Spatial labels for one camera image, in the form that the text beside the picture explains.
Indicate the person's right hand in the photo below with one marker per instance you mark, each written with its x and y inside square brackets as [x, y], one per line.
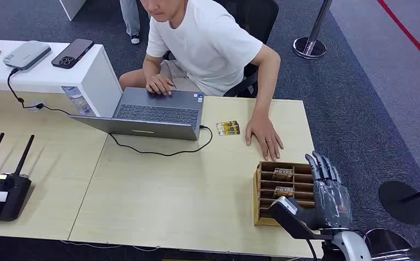
[159, 84]

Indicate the person's left hand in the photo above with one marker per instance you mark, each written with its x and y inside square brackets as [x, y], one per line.
[264, 135]

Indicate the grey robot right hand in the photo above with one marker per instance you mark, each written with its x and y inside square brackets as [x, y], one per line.
[332, 205]

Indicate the person's left forearm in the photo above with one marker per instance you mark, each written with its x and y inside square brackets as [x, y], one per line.
[267, 86]

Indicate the person's right forearm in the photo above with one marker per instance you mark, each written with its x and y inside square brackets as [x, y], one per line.
[151, 66]

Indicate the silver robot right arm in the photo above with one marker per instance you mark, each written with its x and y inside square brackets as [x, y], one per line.
[352, 248]

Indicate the wooden slotted card holder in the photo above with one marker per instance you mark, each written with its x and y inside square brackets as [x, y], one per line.
[266, 192]

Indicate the person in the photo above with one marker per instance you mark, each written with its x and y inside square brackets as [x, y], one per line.
[206, 47]
[130, 18]

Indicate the grey laptop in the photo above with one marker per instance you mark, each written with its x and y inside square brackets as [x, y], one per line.
[152, 113]

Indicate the chrome round stanchion base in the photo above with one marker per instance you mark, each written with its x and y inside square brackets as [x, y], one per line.
[388, 245]

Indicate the clear plastic bottle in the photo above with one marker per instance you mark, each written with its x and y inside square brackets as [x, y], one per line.
[77, 100]

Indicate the black smartphone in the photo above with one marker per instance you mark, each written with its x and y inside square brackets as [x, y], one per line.
[72, 53]

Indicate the black office chair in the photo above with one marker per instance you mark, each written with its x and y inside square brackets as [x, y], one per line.
[257, 18]

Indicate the grey flat device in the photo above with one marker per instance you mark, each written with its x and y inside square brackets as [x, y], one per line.
[27, 54]

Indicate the red barrier belt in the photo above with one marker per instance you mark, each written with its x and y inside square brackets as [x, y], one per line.
[410, 36]

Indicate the black router with antennas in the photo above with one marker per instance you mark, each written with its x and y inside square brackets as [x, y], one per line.
[2, 196]

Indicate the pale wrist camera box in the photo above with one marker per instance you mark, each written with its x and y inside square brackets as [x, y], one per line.
[285, 212]

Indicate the black stanchion post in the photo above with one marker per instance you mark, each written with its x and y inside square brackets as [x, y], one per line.
[403, 201]

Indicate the chrome stanchion post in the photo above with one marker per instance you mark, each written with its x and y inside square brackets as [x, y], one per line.
[309, 47]

